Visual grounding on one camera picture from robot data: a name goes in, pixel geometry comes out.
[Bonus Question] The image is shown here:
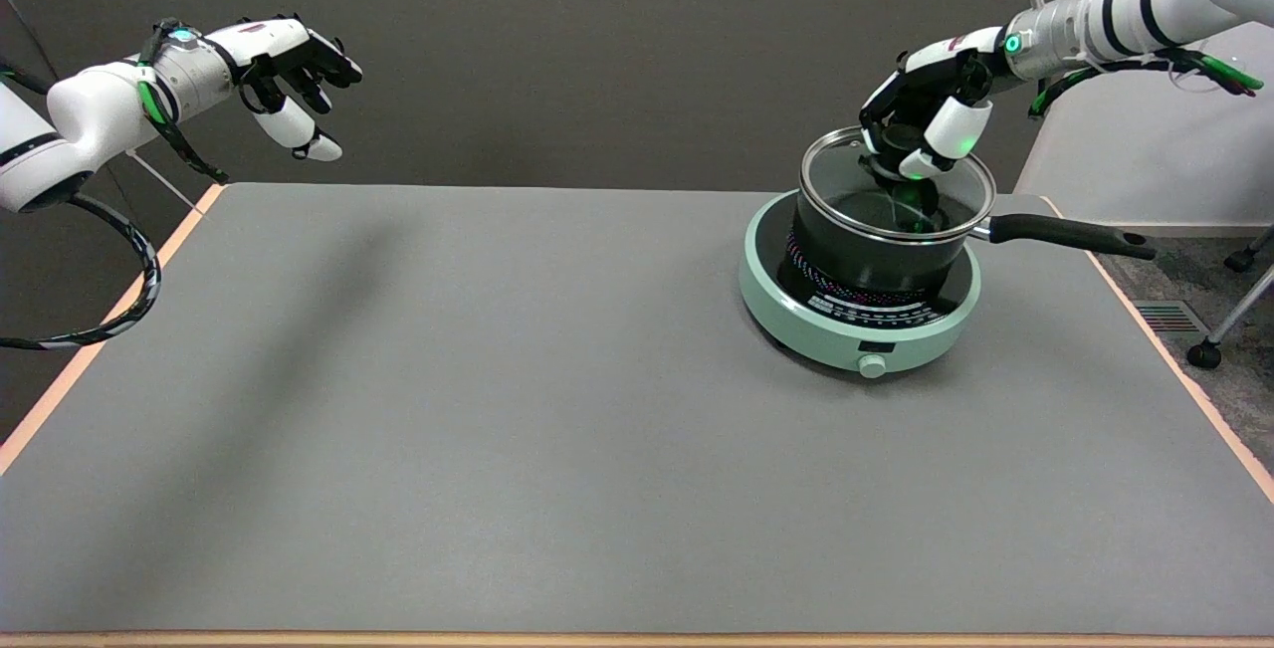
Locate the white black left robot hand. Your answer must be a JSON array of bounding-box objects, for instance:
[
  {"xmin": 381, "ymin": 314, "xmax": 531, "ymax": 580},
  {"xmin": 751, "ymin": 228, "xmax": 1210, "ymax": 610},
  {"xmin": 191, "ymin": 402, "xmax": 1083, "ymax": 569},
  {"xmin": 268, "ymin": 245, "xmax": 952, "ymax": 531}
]
[{"xmin": 231, "ymin": 14, "xmax": 364, "ymax": 163}]

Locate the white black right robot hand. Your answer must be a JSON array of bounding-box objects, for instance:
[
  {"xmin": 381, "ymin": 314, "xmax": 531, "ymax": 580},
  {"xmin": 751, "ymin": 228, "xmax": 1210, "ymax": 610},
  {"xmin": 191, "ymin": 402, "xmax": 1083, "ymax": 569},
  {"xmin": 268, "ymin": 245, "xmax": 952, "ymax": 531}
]
[{"xmin": 858, "ymin": 26, "xmax": 1012, "ymax": 182}]

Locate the glass pot lid black knob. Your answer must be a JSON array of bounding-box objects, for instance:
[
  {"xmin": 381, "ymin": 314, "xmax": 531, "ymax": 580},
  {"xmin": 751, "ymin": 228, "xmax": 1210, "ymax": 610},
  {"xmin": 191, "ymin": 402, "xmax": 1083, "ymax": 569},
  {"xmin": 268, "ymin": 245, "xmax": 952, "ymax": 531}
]
[{"xmin": 798, "ymin": 125, "xmax": 997, "ymax": 245}]

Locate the mint green induction cooker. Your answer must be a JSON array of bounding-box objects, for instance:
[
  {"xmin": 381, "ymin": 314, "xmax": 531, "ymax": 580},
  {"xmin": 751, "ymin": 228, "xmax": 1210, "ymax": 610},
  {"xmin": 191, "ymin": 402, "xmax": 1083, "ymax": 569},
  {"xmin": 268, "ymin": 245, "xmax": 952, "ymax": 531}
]
[{"xmin": 738, "ymin": 190, "xmax": 982, "ymax": 379}]

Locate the floor vent grille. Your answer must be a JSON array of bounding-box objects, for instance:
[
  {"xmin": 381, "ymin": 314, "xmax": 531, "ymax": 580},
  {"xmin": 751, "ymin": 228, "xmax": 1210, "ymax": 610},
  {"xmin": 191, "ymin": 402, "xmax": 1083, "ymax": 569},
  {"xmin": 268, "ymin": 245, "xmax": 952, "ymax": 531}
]
[{"xmin": 1132, "ymin": 301, "xmax": 1211, "ymax": 335}]

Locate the black chair caster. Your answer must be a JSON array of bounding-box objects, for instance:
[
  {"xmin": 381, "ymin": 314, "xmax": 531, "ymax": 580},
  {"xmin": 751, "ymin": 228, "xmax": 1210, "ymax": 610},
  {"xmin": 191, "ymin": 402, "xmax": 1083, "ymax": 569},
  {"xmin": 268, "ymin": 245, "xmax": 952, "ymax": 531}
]
[{"xmin": 1223, "ymin": 226, "xmax": 1274, "ymax": 274}]

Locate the metal chair leg with caster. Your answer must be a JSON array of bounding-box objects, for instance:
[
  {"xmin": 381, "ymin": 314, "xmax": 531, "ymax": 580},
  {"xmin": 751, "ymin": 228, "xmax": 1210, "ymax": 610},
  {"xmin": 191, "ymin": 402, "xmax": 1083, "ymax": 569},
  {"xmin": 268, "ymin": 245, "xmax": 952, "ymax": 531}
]
[{"xmin": 1186, "ymin": 265, "xmax": 1274, "ymax": 370}]

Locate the black green left arm cable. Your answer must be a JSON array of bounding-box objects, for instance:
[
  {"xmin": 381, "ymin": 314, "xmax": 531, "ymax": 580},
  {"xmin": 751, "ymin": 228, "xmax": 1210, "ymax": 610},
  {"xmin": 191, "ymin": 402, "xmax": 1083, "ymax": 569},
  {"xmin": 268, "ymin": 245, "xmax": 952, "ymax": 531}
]
[{"xmin": 135, "ymin": 18, "xmax": 231, "ymax": 184}]

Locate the black saucepan with handle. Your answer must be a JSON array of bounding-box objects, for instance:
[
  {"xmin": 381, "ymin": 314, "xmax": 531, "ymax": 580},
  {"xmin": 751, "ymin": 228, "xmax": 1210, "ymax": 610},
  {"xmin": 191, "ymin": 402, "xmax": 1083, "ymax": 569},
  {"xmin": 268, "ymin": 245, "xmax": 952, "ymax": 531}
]
[{"xmin": 791, "ymin": 160, "xmax": 1159, "ymax": 294}]

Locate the black sleeved cable loop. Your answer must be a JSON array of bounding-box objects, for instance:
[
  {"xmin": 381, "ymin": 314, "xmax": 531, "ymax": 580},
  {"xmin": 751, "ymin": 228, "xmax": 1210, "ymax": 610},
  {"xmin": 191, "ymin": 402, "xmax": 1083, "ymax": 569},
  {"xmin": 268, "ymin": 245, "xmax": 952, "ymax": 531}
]
[{"xmin": 0, "ymin": 192, "xmax": 162, "ymax": 351}]

